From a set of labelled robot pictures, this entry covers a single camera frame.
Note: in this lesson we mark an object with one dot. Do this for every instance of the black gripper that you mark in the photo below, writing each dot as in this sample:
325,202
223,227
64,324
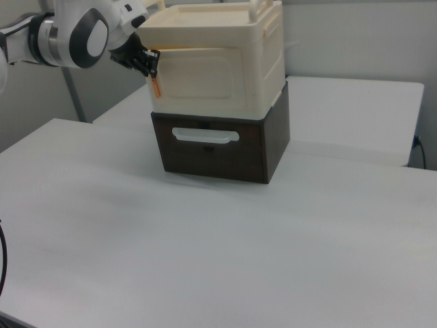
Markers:
131,54

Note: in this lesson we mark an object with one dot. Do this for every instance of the cream cabinet door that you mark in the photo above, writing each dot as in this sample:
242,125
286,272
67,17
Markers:
201,78

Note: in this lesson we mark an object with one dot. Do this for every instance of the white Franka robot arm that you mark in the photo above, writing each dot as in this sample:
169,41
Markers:
68,37

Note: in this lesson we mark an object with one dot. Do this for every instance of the cream plastic cabinet box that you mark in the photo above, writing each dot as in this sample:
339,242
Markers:
211,37

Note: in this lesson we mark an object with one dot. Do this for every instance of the grey metal pole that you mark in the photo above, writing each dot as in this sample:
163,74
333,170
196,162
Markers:
73,92

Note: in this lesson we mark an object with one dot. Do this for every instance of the dark brown drawer front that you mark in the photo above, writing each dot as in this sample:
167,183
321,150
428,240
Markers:
211,147

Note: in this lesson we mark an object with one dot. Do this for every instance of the dark brown wooden drawer box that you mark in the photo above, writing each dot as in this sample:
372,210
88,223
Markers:
273,136

